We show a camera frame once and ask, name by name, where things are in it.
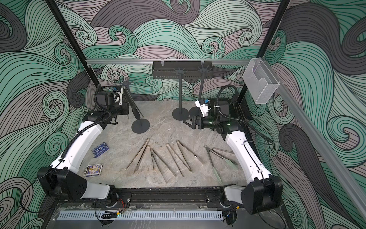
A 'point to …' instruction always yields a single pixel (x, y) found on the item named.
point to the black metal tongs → (135, 109)
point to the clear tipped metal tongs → (223, 150)
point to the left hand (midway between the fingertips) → (126, 102)
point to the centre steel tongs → (166, 171)
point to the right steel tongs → (178, 142)
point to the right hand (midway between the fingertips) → (186, 121)
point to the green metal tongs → (224, 159)
